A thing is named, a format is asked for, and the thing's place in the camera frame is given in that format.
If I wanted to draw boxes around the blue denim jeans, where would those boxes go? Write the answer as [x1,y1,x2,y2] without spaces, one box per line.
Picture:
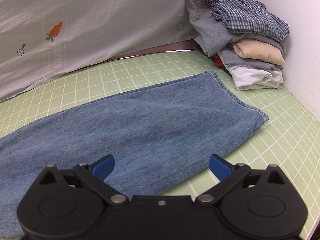
[1,72,269,238]

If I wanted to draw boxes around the green grid cutting mat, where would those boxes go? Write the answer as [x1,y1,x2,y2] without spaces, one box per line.
[1,51,319,239]

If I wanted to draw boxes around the white folded garment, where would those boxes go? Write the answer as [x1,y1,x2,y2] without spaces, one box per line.
[225,64,283,91]

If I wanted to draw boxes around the red folded garment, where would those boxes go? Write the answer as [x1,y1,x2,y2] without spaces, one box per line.
[212,53,225,68]

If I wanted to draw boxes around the grey folded garment lower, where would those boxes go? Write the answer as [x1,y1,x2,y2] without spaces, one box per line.
[217,47,282,71]

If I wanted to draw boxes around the beige folded garment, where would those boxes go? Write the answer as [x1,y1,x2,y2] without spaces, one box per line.
[232,39,285,65]

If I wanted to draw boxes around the grey folded shirt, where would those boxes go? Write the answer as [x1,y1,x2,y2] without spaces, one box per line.
[184,0,287,57]

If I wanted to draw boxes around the white carrot print sheet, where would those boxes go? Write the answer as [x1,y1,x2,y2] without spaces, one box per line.
[1,0,197,99]

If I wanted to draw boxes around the blue checkered folded shirt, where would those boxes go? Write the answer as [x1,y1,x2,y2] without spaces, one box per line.
[206,0,290,42]

